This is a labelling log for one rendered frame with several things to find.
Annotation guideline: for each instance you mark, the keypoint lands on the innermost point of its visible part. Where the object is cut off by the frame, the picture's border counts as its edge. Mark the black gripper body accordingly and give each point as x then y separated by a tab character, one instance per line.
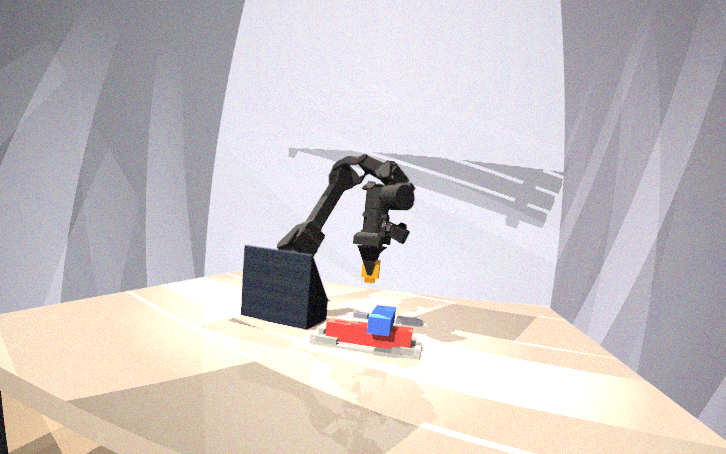
371	235

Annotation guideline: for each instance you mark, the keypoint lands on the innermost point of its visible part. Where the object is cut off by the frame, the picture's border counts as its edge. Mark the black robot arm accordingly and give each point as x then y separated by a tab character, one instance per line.
394	194

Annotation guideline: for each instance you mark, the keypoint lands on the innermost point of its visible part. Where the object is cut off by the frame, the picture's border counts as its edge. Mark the orange-yellow rectangular block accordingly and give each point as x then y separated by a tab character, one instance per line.
375	274

